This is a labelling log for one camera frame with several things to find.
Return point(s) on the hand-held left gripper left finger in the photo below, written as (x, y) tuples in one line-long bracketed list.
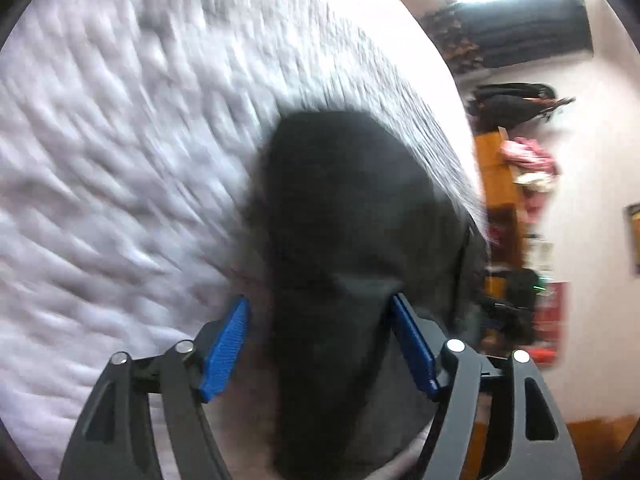
[(226, 350)]

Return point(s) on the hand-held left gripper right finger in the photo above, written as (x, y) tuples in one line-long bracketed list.
[(414, 345)]

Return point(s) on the black pants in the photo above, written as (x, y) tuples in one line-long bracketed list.
[(340, 210)]

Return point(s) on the white crumpled garment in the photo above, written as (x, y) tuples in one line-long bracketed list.
[(535, 182)]

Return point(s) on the wooden dresser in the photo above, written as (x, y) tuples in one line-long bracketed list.
[(492, 170)]

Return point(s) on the pink clothes pile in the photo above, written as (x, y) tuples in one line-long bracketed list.
[(525, 152)]

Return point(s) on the grey quilted bedspread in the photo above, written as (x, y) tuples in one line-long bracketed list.
[(125, 135)]

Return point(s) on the dark floral curtain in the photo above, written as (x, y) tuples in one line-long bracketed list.
[(525, 30)]

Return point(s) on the framed wall picture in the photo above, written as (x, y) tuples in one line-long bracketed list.
[(633, 240)]

